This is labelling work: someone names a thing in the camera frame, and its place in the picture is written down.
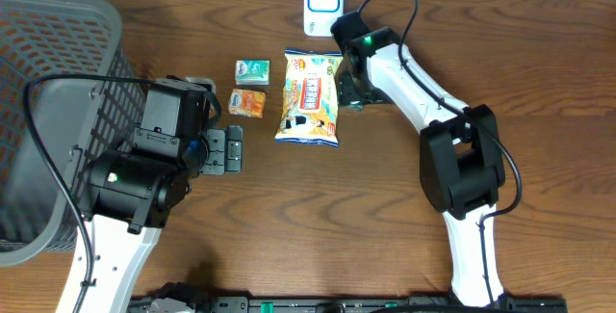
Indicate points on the white barcode scanner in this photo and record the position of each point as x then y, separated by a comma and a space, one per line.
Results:
319, 16

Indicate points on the grey plastic mesh basket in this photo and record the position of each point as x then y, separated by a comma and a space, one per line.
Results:
77, 116

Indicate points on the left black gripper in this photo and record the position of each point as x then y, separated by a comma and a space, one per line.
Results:
220, 160

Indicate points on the green Zam-Buk tin box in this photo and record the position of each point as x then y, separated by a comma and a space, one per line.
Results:
354, 106

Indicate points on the teal silver small box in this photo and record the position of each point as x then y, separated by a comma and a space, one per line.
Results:
252, 72

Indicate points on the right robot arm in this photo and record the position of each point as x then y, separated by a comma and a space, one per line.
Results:
461, 168

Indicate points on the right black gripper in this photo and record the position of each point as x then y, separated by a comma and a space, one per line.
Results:
346, 94

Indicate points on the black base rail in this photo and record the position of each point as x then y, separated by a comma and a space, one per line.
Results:
179, 297

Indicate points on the orange small box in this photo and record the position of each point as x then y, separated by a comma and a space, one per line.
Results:
247, 103

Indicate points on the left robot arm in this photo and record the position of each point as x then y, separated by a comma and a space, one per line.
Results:
129, 194

